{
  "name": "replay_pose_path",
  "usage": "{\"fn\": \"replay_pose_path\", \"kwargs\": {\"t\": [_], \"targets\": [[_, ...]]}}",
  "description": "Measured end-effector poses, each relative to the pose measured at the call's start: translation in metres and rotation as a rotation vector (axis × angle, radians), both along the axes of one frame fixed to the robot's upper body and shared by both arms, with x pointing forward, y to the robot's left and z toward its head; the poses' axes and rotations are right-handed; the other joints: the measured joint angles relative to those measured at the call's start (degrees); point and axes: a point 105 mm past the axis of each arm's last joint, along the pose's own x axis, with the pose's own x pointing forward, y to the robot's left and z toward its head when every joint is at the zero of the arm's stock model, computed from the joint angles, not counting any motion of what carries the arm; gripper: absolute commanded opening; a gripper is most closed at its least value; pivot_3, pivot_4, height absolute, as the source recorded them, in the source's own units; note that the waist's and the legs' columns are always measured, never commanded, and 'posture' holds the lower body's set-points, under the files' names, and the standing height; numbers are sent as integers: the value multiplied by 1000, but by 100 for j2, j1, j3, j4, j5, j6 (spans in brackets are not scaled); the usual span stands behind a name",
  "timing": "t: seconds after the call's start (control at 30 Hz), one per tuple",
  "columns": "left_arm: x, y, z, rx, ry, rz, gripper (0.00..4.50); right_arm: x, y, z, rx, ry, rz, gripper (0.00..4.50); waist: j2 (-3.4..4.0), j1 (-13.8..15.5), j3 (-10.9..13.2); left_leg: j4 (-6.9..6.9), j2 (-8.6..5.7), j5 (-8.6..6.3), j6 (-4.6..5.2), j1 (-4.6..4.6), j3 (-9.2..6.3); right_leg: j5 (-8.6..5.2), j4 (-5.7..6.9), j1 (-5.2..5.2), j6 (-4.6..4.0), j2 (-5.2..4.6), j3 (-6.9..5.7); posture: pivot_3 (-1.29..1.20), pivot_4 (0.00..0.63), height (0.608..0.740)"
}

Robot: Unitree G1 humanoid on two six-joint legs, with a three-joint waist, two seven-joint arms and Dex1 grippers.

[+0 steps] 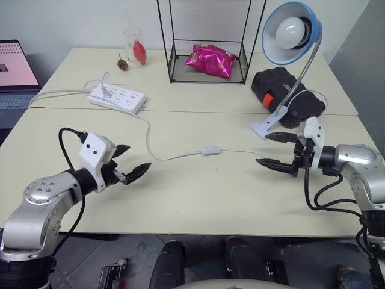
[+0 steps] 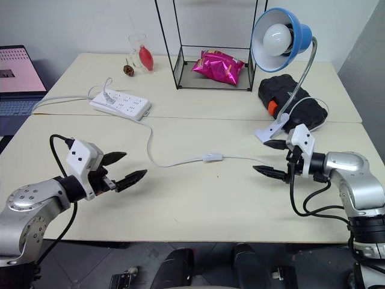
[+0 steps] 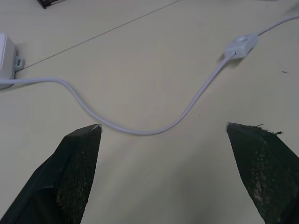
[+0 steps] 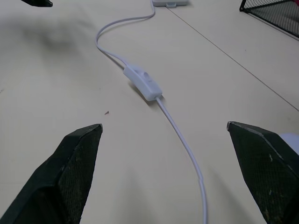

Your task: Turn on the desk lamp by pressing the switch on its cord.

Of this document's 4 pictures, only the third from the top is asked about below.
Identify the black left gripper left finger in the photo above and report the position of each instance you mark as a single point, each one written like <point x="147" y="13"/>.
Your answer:
<point x="58" y="177"/>

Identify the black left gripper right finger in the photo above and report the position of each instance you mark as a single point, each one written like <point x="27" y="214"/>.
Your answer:
<point x="264" y="172"/>

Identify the white plastic box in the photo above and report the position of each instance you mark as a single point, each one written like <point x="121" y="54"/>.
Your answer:
<point x="6" y="60"/>

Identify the black box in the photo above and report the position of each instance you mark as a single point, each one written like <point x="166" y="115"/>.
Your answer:
<point x="49" y="2"/>

